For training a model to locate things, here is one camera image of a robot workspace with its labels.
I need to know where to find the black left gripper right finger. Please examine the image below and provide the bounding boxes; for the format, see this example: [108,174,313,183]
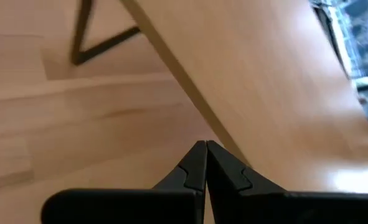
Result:
[206,139,368,224]

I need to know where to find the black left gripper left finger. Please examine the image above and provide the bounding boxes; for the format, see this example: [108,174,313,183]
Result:
[41,139,208,224]

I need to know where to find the wooden shelf black metal frame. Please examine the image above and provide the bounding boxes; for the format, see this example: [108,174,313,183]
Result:
[70,0,368,195]

